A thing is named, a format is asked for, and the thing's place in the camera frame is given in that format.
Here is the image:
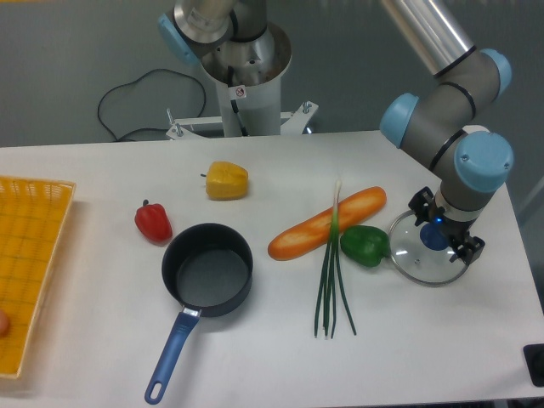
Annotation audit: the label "yellow bell pepper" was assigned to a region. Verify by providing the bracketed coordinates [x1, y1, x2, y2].
[203, 161, 249, 201]

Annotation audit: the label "glass pot lid blue knob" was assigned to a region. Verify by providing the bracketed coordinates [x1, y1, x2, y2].
[388, 211, 468, 286]

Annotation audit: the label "green onion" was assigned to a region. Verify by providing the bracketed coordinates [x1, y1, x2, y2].
[314, 179, 357, 339]

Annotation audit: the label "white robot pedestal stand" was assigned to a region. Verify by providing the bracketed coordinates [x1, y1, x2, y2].
[167, 23, 319, 137]

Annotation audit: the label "red bell pepper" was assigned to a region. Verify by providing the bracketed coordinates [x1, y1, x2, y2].
[134, 199, 173, 244]

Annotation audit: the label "black saucepan blue handle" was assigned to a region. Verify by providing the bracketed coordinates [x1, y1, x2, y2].
[144, 223, 253, 405]

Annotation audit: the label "baguette bread loaf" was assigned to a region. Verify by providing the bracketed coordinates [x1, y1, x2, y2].
[268, 186, 387, 261]

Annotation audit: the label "yellow woven basket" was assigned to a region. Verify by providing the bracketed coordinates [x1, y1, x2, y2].
[1, 176, 77, 379]

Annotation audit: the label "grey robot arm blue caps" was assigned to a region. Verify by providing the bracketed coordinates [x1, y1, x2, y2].
[157, 1, 513, 264]

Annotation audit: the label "orange object in basket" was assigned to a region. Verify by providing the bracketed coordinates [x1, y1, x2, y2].
[0, 309, 10, 337]

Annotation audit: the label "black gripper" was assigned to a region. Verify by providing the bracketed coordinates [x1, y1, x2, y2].
[408, 187, 485, 265]

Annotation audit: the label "green bell pepper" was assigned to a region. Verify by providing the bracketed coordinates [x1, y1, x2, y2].
[340, 225, 390, 268]

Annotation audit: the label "black device at table edge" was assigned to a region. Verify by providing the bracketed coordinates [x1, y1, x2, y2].
[523, 343, 544, 388]

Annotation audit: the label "black cable on floor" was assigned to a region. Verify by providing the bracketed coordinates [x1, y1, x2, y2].
[97, 68, 207, 142]

